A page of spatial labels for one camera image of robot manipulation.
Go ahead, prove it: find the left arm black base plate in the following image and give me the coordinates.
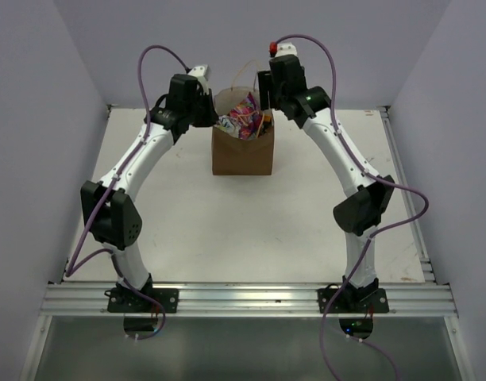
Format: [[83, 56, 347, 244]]
[[104, 285, 179, 314]]

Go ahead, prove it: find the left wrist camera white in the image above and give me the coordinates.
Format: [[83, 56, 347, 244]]
[[187, 64, 211, 94]]

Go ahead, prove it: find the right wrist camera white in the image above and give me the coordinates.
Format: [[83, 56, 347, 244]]
[[268, 41, 298, 59]]

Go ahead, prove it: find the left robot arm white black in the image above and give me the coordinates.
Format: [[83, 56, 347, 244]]
[[80, 65, 218, 312]]

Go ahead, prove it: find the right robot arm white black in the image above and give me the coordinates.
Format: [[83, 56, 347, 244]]
[[258, 54, 394, 312]]

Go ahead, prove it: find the aluminium right side rail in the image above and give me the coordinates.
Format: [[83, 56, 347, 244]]
[[375, 107, 435, 283]]

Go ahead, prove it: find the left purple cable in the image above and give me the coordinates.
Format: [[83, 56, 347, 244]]
[[64, 45, 192, 304]]

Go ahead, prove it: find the aluminium front rail frame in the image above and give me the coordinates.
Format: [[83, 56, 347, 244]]
[[20, 281, 476, 380]]

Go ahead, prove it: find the purple cable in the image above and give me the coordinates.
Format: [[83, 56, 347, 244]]
[[64, 45, 192, 304], [276, 33, 430, 381]]

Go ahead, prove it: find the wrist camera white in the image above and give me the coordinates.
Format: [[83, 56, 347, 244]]
[[268, 41, 298, 59], [187, 64, 211, 94]]

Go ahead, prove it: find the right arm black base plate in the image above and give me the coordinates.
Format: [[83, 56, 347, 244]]
[[316, 283, 390, 314]]

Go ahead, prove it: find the purple Fox's candy bag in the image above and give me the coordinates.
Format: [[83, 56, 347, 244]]
[[214, 92, 265, 140]]

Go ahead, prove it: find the brown paper bag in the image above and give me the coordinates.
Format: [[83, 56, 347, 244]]
[[211, 59, 276, 176]]

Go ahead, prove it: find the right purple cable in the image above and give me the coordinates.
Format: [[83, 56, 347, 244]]
[[276, 33, 430, 381]]

